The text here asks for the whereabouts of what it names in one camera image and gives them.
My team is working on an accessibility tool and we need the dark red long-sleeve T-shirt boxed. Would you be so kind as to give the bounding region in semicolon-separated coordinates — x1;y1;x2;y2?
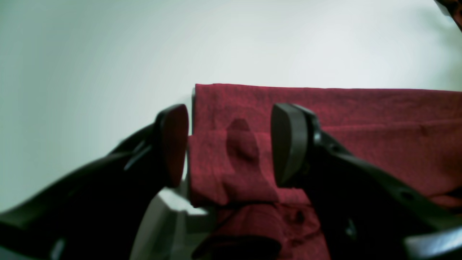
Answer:
187;0;462;260

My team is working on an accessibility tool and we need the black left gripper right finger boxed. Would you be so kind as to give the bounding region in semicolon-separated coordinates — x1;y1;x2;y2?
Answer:
271;103;462;260

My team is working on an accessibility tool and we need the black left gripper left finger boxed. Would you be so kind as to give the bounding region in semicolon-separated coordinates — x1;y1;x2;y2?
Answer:
0;104;189;260

